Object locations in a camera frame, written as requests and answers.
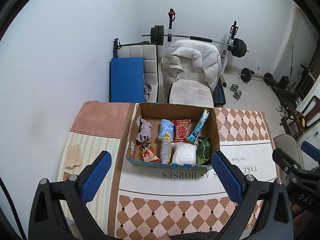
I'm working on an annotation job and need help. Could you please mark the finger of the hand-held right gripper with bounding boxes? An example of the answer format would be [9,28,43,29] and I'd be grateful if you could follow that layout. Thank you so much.
[301,141,320,167]
[272,148,303,179]

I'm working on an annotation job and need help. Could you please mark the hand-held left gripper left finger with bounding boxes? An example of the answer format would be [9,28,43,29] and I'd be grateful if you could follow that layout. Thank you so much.
[28,151,125,240]

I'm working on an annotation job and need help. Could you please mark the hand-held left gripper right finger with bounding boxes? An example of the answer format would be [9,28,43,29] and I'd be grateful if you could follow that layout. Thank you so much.
[211,151,294,240]

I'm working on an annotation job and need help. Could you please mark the green wipes packet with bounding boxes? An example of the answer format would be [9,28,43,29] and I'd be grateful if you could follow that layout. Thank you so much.
[196,136,212,166]

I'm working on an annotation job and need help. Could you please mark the white soft plastic bag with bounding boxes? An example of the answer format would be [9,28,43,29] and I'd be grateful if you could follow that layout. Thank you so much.
[171,142,198,165]

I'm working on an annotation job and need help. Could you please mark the orange cartoon snack packet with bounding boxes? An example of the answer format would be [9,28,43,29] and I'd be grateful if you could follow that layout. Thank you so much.
[138,142,160,162]

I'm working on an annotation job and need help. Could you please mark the long blue white packet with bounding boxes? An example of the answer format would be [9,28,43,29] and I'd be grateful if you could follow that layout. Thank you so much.
[187,108,210,143]

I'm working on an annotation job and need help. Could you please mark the red snack packet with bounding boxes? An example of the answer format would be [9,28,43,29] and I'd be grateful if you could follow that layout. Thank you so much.
[172,119,192,143]

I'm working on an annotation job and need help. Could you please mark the silver glitter packet yellow ends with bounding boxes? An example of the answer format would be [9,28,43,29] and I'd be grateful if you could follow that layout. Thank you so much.
[160,133,173,165]

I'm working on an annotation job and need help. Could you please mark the purple sock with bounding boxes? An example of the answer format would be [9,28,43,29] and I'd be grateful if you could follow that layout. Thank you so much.
[136,119,152,142]

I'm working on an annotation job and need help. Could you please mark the light blue tissue packet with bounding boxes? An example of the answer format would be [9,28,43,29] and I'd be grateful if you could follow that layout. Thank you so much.
[157,119,175,142]

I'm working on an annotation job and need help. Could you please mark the cardboard box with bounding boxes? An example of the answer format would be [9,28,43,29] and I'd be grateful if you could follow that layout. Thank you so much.
[126,102,220,167]

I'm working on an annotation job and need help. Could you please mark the person's right hand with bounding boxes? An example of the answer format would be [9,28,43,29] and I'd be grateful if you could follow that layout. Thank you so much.
[292,203,314,232]

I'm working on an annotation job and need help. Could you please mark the beige round chair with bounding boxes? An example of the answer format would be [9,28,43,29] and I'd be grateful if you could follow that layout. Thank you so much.
[273,134,305,178]

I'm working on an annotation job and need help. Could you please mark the beige paper scrap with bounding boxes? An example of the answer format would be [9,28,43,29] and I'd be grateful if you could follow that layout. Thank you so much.
[65,144,82,168]

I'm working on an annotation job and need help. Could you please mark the dark wooden chair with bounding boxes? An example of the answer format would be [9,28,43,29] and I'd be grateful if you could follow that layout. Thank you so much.
[279,95,320,138]

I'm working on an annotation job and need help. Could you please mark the pink striped table cover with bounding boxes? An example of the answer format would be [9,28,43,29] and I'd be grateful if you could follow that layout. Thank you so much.
[57,101,137,230]

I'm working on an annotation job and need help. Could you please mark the dark low bench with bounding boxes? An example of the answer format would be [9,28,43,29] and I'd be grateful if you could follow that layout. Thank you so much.
[271,80,303,101]

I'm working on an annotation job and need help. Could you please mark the black fleece garment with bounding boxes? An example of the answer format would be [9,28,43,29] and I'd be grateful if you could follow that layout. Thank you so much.
[167,231,220,240]

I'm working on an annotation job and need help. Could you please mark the black speaker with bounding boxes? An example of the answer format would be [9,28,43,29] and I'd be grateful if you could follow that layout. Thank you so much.
[278,76,290,89]

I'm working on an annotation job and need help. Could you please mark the dark wooden rack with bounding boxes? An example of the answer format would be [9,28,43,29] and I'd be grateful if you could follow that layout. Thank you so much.
[292,64,313,93]

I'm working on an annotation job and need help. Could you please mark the short barbell with black plates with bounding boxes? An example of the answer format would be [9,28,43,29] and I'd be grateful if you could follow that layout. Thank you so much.
[239,68,275,85]

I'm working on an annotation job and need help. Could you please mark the thin black pole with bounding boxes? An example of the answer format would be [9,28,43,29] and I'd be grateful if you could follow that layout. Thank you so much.
[289,45,295,81]

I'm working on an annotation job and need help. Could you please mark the white chair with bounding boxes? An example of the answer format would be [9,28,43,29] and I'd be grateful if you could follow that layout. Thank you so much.
[164,40,223,105]

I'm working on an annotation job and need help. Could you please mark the blue folded mat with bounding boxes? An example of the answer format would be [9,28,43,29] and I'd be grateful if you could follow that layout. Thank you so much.
[109,57,145,103]

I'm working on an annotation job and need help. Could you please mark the weight bench with white rack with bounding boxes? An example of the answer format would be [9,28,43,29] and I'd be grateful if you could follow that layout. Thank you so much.
[167,9,239,105]

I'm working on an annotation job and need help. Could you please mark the white puffer jacket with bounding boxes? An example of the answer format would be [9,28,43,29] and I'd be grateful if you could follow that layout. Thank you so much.
[160,39,222,100]

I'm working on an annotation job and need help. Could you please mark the white padded folding bed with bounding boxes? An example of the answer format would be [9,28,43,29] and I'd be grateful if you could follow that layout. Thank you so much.
[113,38,159,103]

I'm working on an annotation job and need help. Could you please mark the black cable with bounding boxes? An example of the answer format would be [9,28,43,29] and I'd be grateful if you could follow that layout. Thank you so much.
[0,177,27,240]

